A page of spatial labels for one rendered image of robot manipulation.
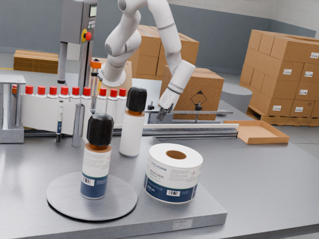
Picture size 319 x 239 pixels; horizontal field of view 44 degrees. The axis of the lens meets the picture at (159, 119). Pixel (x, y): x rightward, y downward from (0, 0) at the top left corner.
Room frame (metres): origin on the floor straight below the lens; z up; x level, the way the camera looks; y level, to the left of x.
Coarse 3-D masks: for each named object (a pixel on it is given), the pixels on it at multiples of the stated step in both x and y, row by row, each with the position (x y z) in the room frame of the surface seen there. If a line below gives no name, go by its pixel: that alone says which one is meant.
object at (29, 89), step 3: (27, 87) 1.64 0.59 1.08; (30, 87) 1.65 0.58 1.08; (27, 90) 1.64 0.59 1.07; (30, 90) 1.65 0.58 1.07; (24, 93) 1.66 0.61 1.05; (27, 93) 1.64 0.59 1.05; (30, 93) 1.65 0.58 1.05; (24, 129) 1.63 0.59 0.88; (27, 129) 1.63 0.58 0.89; (30, 129) 1.64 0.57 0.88
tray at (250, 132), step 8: (224, 120) 2.30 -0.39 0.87; (232, 120) 2.33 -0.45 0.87; (240, 120) 2.36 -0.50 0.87; (248, 120) 2.39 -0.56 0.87; (256, 120) 2.42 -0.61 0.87; (240, 128) 2.32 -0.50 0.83; (248, 128) 2.35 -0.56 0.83; (256, 128) 2.37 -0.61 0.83; (264, 128) 2.40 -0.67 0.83; (272, 128) 2.35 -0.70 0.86; (240, 136) 2.18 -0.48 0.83; (248, 136) 2.20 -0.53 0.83; (256, 136) 2.22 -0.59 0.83; (264, 136) 2.25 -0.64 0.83; (272, 136) 2.27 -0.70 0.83; (280, 136) 2.27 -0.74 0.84; (288, 136) 2.22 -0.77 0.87
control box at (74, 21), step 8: (64, 0) 1.75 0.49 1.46; (72, 0) 1.75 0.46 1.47; (80, 0) 1.75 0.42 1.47; (88, 0) 1.81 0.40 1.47; (64, 8) 1.75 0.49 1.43; (72, 8) 1.75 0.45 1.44; (80, 8) 1.74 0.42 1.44; (88, 8) 1.80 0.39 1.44; (96, 8) 1.90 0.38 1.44; (64, 16) 1.75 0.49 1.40; (72, 16) 1.75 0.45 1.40; (80, 16) 1.74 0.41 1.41; (88, 16) 1.80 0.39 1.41; (64, 24) 1.75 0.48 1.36; (72, 24) 1.75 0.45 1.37; (80, 24) 1.74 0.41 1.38; (64, 32) 1.75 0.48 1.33; (72, 32) 1.75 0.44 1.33; (80, 32) 1.74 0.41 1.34; (64, 40) 1.75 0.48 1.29; (72, 40) 1.75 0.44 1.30; (80, 40) 1.75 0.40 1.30
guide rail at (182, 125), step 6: (114, 126) 1.80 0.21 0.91; (120, 126) 1.82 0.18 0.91; (144, 126) 1.88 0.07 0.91; (150, 126) 1.89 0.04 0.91; (156, 126) 1.91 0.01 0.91; (162, 126) 1.92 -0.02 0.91; (168, 126) 1.94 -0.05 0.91; (174, 126) 1.95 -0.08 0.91; (180, 126) 1.97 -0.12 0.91; (186, 126) 1.99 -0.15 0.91; (192, 126) 2.00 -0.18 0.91; (198, 126) 2.02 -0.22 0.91; (204, 126) 2.04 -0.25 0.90; (210, 126) 2.06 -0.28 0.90; (216, 126) 2.07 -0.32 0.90; (222, 126) 2.09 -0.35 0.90; (228, 126) 2.11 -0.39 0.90; (234, 126) 2.13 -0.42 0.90
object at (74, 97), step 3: (75, 87) 1.75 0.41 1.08; (78, 87) 1.76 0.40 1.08; (72, 90) 1.75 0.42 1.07; (75, 90) 1.74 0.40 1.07; (78, 90) 1.75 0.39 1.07; (72, 93) 1.75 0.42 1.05; (75, 93) 1.74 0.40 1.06; (78, 93) 1.75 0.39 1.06; (72, 96) 1.74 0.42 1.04; (75, 96) 1.74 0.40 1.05; (78, 96) 1.75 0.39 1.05; (69, 99) 1.75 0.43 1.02; (72, 99) 1.74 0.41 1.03; (75, 99) 1.74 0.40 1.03; (78, 99) 1.74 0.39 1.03; (72, 102) 1.73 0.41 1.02; (75, 102) 1.74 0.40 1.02; (78, 102) 1.75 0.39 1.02
